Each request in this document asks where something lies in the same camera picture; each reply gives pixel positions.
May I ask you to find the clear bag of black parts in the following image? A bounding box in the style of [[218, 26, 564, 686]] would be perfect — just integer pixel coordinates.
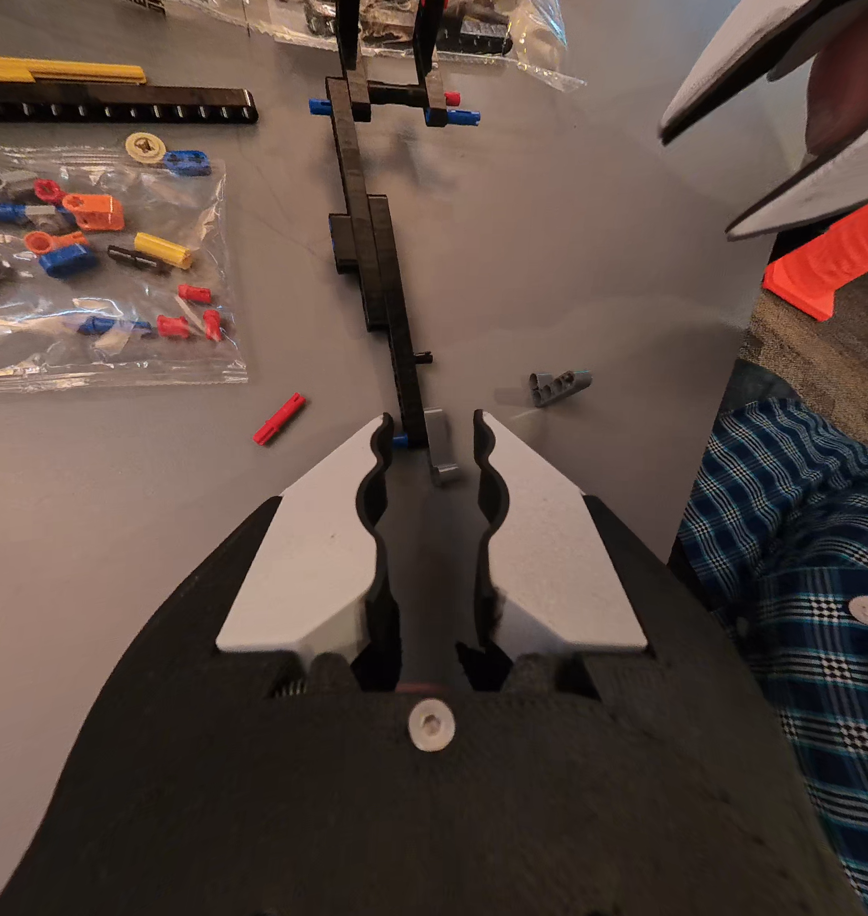
[[248, 0, 588, 94]]

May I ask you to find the person's right hand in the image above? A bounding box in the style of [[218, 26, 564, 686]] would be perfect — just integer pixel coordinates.
[[808, 10, 868, 156]]

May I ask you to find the orange plastic object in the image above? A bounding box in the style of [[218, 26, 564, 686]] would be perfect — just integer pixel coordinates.
[[762, 195, 868, 322]]

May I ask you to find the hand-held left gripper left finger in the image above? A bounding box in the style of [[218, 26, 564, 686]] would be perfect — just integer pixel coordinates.
[[215, 412, 404, 693]]

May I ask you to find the long yellow lego axle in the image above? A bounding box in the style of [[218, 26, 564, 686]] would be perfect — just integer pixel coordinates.
[[0, 63, 148, 86]]

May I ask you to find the clear printed plastic bag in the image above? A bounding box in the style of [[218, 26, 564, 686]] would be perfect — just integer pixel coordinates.
[[115, 0, 277, 33]]

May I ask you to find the grey lego connector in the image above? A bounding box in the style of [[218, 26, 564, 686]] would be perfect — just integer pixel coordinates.
[[528, 370, 594, 409]]

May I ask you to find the clear bag of lego pieces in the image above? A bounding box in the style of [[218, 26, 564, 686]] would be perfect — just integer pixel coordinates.
[[0, 143, 249, 395]]

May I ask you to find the red lego pin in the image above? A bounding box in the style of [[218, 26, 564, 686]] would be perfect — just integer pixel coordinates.
[[252, 392, 307, 447]]

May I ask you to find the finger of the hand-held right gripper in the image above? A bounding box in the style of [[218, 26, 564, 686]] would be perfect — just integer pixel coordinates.
[[657, 0, 868, 147], [724, 122, 868, 242]]

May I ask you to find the black lego beam assembly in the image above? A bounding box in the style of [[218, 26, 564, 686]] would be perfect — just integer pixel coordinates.
[[308, 0, 482, 489]]

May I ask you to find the person's blue plaid shirt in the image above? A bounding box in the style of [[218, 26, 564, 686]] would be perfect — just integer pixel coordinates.
[[676, 397, 868, 916]]

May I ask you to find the long black lego beam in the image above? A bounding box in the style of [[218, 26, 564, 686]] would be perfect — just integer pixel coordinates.
[[0, 80, 259, 124]]

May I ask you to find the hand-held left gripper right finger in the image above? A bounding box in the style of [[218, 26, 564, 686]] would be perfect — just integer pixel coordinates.
[[455, 409, 651, 693]]

